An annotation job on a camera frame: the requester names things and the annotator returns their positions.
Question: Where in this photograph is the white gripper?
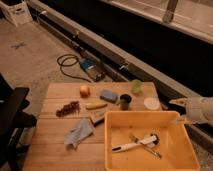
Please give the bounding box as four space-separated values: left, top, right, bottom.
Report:
169 98 191 124

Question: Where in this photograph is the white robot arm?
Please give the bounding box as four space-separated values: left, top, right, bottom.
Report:
169 97 213 125

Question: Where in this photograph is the green plastic cup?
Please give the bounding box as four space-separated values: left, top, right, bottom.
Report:
131 79 142 94

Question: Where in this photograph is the dark metal cup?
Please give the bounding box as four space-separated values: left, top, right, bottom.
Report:
120 94 132 110

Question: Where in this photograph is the yellow plastic bin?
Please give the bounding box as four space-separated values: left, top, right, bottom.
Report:
105 111 200 171

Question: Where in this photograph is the metal fork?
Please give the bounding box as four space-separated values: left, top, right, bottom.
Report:
129 134 162 159

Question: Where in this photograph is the blue sponge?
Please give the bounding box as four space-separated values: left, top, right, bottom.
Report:
100 90 118 103

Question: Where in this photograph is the wooden brush block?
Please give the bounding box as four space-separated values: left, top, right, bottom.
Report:
90 111 105 127

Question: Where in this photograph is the yellow banana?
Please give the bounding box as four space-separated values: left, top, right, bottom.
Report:
85 102 107 110

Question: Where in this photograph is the blue power box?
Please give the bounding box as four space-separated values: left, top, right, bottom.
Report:
80 59 105 82

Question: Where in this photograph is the red apple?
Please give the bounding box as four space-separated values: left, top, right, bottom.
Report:
79 85 90 98

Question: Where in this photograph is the grey cloth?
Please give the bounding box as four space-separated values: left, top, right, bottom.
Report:
64 118 93 149

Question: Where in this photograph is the brown grape bunch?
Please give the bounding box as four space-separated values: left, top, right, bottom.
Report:
56 101 80 117

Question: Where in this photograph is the black stand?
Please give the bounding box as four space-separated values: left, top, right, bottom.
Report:
0 73 37 171

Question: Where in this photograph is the white cardboard box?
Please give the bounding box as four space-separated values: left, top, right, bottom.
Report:
0 0 32 27

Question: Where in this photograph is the white handled peeler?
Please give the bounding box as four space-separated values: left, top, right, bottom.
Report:
112 134 159 152

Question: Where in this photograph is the black cable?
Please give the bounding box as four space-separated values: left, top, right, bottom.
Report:
56 53 93 83

